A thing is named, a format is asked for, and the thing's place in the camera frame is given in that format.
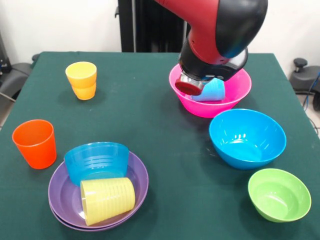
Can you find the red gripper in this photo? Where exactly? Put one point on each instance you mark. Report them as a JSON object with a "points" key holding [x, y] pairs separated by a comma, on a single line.
{"points": [[188, 88]]}

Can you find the blue cup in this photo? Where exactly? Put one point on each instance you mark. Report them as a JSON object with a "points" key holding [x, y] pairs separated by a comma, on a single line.
{"points": [[212, 91]]}

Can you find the purple bowl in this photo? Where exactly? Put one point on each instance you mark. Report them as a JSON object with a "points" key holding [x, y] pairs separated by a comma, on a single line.
{"points": [[62, 222], [140, 175]]}

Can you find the small blue patterned bowl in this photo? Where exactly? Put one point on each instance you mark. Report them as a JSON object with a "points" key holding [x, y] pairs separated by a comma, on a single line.
{"points": [[97, 160]]}

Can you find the pale yellow translucent cup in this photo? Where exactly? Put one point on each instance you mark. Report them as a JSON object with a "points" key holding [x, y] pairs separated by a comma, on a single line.
{"points": [[107, 200]]}

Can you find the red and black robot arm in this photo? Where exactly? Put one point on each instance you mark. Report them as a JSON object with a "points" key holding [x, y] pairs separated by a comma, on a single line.
{"points": [[212, 37]]}

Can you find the pink bowl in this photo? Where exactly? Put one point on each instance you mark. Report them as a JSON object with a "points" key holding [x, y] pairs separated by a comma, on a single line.
{"points": [[237, 87]]}

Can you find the dark green table cloth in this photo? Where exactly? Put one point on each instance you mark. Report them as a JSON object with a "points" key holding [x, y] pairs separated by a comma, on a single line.
{"points": [[150, 150]]}

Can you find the large blue bowl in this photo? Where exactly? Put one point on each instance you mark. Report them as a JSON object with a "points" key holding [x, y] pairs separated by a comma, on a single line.
{"points": [[245, 147]]}

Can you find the amber yellow cup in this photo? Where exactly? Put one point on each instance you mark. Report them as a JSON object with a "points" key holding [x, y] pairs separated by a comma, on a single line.
{"points": [[85, 92]]}

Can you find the green bowl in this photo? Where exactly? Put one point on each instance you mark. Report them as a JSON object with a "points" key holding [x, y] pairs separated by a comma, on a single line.
{"points": [[278, 197]]}

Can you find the orange cup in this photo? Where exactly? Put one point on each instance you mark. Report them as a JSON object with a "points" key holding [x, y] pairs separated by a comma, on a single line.
{"points": [[37, 150]]}

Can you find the black pedestal leg with caster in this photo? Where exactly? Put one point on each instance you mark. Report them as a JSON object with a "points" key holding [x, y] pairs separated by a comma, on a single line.
{"points": [[305, 80], [15, 75]]}

